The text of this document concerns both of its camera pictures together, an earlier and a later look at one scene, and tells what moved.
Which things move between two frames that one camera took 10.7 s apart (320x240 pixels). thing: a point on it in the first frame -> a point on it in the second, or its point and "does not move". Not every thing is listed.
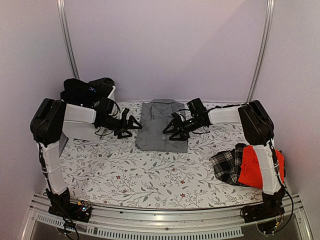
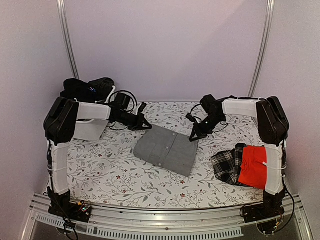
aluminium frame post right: x=270 y=4 does not move
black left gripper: x=123 y=127 -> x=141 y=118
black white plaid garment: x=227 y=164 does not move
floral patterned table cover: x=111 y=172 does not move
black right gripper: x=184 y=137 -> x=201 y=133
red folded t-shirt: x=251 y=172 does not move
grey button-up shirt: x=155 y=115 -> x=167 y=149
